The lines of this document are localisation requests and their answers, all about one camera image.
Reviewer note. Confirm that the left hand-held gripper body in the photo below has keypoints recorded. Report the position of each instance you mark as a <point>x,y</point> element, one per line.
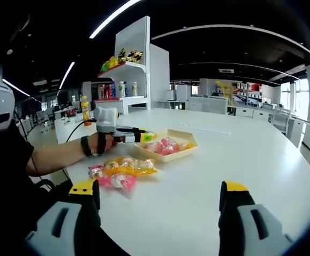
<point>105,117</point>

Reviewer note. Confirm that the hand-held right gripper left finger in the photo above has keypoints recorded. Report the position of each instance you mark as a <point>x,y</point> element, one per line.
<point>64,229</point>

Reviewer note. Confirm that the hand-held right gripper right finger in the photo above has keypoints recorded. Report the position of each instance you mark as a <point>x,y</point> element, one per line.
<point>240,229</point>

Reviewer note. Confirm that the pile of marshmallow packets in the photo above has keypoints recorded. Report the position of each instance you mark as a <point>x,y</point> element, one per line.
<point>165,148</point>
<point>122,181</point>

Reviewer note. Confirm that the cream hexagonal bowl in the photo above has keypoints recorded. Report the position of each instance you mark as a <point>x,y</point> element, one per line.
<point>182,134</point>

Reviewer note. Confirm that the person's left hand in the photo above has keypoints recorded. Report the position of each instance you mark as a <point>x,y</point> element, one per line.
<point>107,142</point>

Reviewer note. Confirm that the orange drink bottle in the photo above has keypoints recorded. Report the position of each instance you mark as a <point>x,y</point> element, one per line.
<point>86,112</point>

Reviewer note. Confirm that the red drink cans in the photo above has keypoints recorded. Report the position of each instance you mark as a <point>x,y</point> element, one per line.
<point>106,91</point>

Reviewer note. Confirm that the white green drink bottle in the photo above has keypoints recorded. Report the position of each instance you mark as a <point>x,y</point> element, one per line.
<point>122,89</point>

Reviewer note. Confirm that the small blue drink bottle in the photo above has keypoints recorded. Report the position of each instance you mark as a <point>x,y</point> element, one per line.
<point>126,90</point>

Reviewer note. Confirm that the black wristband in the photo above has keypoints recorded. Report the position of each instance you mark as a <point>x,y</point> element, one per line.
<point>86,146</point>

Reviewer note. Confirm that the cream drink bottle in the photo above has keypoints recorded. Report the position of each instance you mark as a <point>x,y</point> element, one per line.
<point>134,89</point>

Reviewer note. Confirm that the black curved object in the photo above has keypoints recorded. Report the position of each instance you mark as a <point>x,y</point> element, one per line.
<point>46,182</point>

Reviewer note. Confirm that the white table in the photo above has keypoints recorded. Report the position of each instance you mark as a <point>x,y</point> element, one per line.
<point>210,186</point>

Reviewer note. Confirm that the ceiling light strip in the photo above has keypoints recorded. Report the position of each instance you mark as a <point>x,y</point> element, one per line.
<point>67,74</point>
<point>16,87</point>
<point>112,18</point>

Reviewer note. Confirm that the person's black shirt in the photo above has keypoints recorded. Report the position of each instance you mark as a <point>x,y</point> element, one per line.
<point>8,200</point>

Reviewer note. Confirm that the white box cabinets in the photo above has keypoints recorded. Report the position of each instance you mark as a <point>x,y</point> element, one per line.
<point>181,92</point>

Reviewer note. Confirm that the row of snack bags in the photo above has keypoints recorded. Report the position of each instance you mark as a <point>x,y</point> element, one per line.
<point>134,55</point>

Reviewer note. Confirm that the white table socket strip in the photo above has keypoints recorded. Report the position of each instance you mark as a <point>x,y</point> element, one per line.
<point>205,128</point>

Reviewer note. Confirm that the white desk dividers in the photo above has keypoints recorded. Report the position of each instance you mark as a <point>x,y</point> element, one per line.
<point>208,104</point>

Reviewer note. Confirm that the white display shelf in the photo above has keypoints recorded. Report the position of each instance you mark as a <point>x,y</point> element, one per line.
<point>133,34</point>

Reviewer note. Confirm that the yellow crane model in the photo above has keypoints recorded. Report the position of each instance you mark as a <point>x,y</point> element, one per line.
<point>225,89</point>

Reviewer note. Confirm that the white chest device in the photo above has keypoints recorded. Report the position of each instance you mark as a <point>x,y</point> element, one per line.
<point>0,101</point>

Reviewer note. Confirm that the ceiling air vent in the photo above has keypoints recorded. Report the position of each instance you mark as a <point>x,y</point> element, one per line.
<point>226,71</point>

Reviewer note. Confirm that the white low cabinets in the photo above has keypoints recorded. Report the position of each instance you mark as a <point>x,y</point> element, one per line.
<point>244,113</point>

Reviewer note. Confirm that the white desk with red edge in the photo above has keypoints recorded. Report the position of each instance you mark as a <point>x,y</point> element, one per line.
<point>301,130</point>

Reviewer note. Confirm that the white office chair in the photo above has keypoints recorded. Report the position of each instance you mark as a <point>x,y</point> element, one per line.
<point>281,118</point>

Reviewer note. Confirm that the shelf of white boxes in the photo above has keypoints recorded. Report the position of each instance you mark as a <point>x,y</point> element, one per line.
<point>250,86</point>

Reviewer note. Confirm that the curved white ceiling band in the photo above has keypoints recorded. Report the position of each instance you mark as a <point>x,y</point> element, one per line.
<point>224,25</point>

